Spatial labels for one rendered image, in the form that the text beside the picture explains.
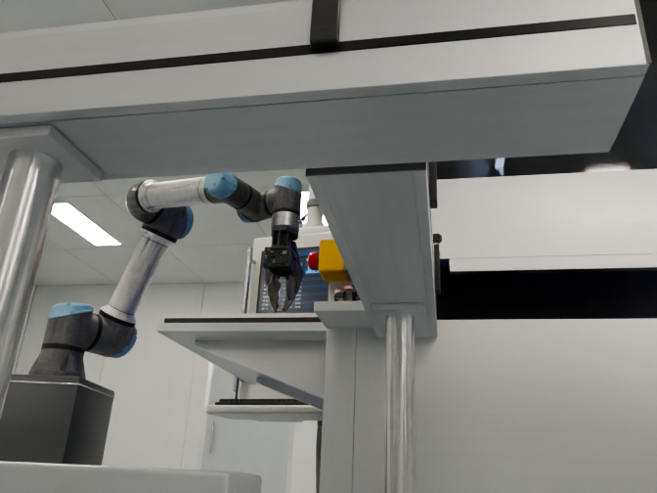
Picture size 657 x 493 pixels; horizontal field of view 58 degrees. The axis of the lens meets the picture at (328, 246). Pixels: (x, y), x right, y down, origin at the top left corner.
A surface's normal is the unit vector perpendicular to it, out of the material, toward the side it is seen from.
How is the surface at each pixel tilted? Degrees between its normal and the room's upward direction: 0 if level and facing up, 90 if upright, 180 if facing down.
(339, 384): 90
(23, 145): 180
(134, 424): 90
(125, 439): 90
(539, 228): 90
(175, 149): 180
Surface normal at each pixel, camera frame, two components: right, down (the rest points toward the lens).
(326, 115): -0.04, 0.92
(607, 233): -0.18, -0.39
